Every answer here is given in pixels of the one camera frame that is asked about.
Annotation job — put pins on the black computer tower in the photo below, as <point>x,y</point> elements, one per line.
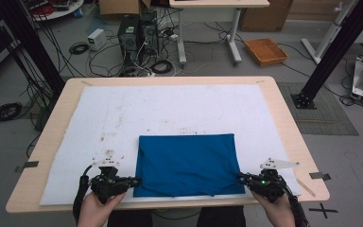
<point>128,41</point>
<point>149,33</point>

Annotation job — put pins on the round white table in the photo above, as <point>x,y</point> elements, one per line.
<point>60,9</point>

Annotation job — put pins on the grey floor mat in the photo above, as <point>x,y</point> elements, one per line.
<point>331,116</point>

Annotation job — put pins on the blue t-shirt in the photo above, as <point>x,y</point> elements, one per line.
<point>187,164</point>

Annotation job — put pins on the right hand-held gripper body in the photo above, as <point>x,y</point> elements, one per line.
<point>269,186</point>

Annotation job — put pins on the large brown cardboard box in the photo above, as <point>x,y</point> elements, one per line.
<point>264,15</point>

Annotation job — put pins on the dark tape strip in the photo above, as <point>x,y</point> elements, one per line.
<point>320,176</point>
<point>28,165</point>

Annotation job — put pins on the small white power supply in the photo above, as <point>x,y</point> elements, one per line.
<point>96,38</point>

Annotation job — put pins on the white metal stand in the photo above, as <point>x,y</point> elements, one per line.
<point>326,38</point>

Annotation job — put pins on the white-legged wooden desk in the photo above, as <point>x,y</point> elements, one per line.
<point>220,3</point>

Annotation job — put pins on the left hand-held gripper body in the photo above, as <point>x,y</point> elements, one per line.
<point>107,186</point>

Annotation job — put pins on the person's left hand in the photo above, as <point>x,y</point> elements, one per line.
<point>94,213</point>

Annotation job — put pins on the white felt mat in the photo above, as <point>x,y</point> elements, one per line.
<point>157,107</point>

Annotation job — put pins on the white power strip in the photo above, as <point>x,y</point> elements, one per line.
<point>151,74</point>

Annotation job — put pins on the person's right hand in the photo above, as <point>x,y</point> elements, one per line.
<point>279,214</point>

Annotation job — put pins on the person's dark trousers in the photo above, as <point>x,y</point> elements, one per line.
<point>220,217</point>

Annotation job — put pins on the black metal frame post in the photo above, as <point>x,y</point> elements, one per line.
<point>337,47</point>
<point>34,47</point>

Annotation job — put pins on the orange tray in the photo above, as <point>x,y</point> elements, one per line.
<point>265,51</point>

